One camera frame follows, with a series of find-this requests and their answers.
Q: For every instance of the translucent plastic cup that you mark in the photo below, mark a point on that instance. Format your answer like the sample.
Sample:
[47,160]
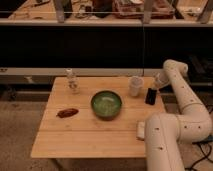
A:
[135,85]

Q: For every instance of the wooden folding table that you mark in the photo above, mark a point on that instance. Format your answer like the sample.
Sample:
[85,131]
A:
[86,136]

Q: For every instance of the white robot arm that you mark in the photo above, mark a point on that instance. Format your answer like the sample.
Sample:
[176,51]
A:
[163,130]

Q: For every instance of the white rectangular sponge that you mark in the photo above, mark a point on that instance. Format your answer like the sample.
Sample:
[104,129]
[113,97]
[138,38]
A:
[140,130]

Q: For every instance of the black box on floor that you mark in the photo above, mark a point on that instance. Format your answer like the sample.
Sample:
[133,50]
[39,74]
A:
[207,140]

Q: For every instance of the green ceramic bowl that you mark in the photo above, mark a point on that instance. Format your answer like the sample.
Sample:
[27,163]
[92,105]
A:
[106,104]

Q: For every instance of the yellowish foam arm tip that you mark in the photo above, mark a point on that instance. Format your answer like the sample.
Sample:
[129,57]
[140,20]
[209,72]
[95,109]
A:
[159,82]

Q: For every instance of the black eraser block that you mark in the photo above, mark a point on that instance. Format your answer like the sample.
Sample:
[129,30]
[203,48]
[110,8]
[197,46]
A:
[151,96]

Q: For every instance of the small clear plastic bottle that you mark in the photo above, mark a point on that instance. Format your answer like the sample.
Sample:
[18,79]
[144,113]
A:
[72,81]

